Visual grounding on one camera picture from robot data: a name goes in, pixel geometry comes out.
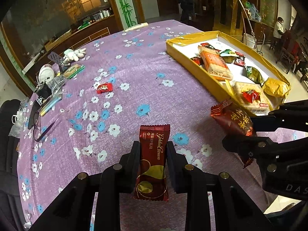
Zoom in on green yellow snack packet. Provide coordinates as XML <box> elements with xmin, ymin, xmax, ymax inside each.
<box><xmin>219</xmin><ymin>49</ymin><xmax>239</xmax><ymax>63</ymax></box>

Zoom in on eyeglasses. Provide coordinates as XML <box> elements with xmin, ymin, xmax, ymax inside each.
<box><xmin>32</xmin><ymin>112</ymin><xmax>59</xmax><ymax>142</ymax></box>

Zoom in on bright red small candy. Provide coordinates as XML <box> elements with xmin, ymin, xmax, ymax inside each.
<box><xmin>241</xmin><ymin>89</ymin><xmax>260</xmax><ymax>103</ymax></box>

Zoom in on white round container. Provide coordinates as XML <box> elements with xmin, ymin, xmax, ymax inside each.
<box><xmin>38</xmin><ymin>64</ymin><xmax>55</xmax><ymax>83</ymax></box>

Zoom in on dark red Chinese-text bar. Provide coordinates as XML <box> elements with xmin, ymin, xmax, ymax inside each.
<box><xmin>210</xmin><ymin>100</ymin><xmax>256</xmax><ymax>169</ymax></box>

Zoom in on white bucket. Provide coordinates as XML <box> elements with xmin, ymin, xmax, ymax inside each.
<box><xmin>242</xmin><ymin>33</ymin><xmax>257</xmax><ymax>49</ymax></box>

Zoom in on yellow-label cracker pack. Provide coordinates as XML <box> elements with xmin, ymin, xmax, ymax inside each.
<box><xmin>232</xmin><ymin>82</ymin><xmax>271</xmax><ymax>114</ymax></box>

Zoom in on green flat snack box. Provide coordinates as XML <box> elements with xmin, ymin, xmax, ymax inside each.
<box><xmin>63</xmin><ymin>64</ymin><xmax>85</xmax><ymax>79</ymax></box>

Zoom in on black chair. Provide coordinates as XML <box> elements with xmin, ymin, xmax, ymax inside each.
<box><xmin>1</xmin><ymin>99</ymin><xmax>25</xmax><ymax>230</ymax></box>

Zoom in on dark red Golden Crown bar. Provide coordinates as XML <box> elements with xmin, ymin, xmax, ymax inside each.
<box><xmin>134</xmin><ymin>124</ymin><xmax>170</xmax><ymax>201</ymax></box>

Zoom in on olive yellow snack packet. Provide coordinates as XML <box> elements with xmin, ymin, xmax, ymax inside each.
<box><xmin>245</xmin><ymin>66</ymin><xmax>264</xmax><ymax>85</ymax></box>

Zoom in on red black candy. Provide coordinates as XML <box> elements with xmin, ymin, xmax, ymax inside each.
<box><xmin>233</xmin><ymin>51</ymin><xmax>245</xmax><ymax>67</ymax></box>
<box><xmin>191</xmin><ymin>56</ymin><xmax>203</xmax><ymax>66</ymax></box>
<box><xmin>200</xmin><ymin>42</ymin><xmax>220</xmax><ymax>52</ymax></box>

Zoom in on seated person in white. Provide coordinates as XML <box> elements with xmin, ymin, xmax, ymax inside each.
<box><xmin>273</xmin><ymin>17</ymin><xmax>284</xmax><ymax>39</ymax></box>

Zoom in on black phone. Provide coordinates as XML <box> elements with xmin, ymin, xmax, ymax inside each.
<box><xmin>28</xmin><ymin>100</ymin><xmax>41</xmax><ymax>130</ymax></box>

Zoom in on orange cracker pack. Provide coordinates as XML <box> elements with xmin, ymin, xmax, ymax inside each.
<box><xmin>198</xmin><ymin>45</ymin><xmax>233</xmax><ymax>81</ymax></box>

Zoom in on wooden cabinet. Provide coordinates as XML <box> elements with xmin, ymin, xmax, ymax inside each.
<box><xmin>0</xmin><ymin>0</ymin><xmax>146</xmax><ymax>97</ymax></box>

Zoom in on purple floral tablecloth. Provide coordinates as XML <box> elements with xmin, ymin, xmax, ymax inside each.
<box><xmin>17</xmin><ymin>19</ymin><xmax>308</xmax><ymax>231</ymax></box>

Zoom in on plain yellow snack pack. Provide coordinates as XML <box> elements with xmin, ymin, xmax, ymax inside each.
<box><xmin>262</xmin><ymin>77</ymin><xmax>291</xmax><ymax>98</ymax></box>

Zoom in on gold-edged white tray box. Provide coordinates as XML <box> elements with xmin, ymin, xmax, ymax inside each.
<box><xmin>167</xmin><ymin>31</ymin><xmax>291</xmax><ymax>115</ymax></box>

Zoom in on white gloves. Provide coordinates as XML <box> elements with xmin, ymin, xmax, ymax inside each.
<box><xmin>64</xmin><ymin>48</ymin><xmax>86</xmax><ymax>63</ymax></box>

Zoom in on cream folded fan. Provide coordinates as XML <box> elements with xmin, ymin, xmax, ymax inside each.
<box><xmin>124</xmin><ymin>23</ymin><xmax>148</xmax><ymax>32</ymax></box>

